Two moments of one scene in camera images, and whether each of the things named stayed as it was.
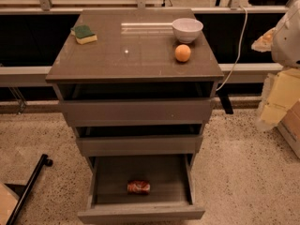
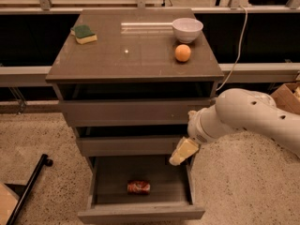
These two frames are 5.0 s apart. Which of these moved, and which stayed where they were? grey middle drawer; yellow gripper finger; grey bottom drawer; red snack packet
Moved: yellow gripper finger
Stayed: grey bottom drawer; red snack packet; grey middle drawer
